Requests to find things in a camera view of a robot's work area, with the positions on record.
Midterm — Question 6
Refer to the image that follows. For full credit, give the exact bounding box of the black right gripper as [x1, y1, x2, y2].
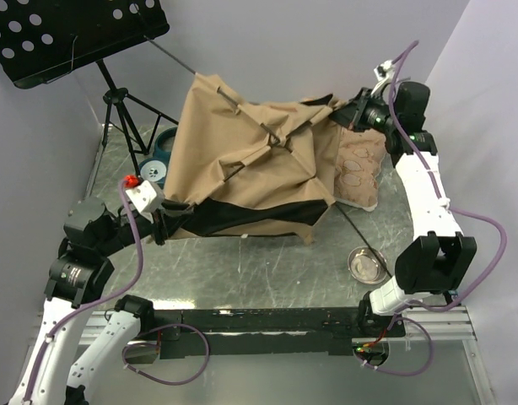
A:
[330, 87, 401, 135]

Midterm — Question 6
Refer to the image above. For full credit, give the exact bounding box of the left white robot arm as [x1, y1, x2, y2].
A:
[10, 197, 191, 404]

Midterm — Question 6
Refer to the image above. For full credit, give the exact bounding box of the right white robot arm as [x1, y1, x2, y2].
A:
[331, 81, 477, 337]

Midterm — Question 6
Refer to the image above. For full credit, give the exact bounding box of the teal double pet bowl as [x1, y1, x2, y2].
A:
[139, 127, 177, 187]

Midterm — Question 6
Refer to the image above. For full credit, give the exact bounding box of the steel pet bowl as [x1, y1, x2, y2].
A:
[348, 247, 389, 285]

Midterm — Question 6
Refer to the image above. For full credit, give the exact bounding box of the orange patterned pillow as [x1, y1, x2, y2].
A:
[334, 128, 387, 212]

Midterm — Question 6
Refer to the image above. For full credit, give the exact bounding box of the black music stand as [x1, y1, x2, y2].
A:
[0, 0, 180, 157]

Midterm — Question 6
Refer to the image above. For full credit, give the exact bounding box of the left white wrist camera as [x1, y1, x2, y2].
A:
[125, 181, 165, 223]

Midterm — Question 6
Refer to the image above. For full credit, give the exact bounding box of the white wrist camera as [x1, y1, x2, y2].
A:
[125, 181, 165, 223]
[374, 60, 396, 82]

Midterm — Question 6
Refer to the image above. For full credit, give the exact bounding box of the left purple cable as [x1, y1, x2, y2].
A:
[22, 176, 210, 402]

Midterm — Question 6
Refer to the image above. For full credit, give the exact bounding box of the purple cable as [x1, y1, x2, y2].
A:
[22, 176, 210, 402]
[353, 40, 509, 376]

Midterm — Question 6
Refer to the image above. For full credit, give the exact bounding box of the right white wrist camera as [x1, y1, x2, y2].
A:
[374, 60, 396, 82]

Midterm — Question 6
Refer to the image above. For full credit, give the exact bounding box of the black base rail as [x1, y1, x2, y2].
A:
[138, 307, 406, 359]

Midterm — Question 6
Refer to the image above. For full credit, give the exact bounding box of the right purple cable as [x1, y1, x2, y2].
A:
[353, 40, 509, 376]

